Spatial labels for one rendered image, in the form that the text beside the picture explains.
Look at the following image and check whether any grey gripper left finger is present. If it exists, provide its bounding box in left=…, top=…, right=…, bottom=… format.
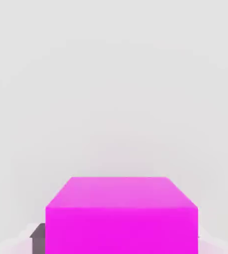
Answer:
left=4, top=223, right=46, bottom=254

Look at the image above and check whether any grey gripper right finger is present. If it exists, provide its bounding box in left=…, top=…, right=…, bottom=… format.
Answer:
left=197, top=228, right=228, bottom=254

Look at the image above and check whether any small magenta cube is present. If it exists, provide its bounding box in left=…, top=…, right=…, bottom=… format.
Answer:
left=45, top=176, right=199, bottom=254

